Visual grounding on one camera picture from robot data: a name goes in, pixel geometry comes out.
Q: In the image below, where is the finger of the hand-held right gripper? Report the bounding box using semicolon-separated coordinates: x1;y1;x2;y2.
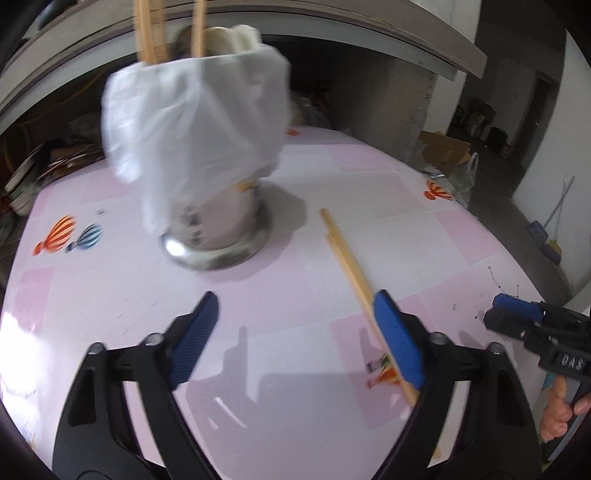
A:
484;309;532;341
493;294;543;321

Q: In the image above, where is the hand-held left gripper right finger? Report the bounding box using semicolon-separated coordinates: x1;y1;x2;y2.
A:
373;290;541;480

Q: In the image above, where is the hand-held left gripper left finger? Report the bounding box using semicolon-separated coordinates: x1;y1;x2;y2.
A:
53;291;220;480

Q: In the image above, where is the steel utensil holder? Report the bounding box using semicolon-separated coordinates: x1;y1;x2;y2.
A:
159;178;273;271

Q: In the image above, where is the white plastic bag liner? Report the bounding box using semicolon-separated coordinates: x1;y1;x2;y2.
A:
100;45;293;234

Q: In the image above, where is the person's right hand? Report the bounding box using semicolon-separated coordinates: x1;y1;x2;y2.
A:
539;376;591;441

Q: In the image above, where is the blue dustpan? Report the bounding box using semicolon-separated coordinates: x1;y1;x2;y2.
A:
526;222;563;261

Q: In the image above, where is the broom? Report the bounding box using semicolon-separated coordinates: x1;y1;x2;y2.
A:
545;175;574;236

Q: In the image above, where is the pile of plastic bags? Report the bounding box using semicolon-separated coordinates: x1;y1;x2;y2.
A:
434;152;479;208

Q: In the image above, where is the cardboard box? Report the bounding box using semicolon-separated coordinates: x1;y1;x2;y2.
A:
418;130;472;174

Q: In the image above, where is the concrete kitchen counter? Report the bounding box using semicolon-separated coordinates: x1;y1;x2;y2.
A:
0;0;488;139

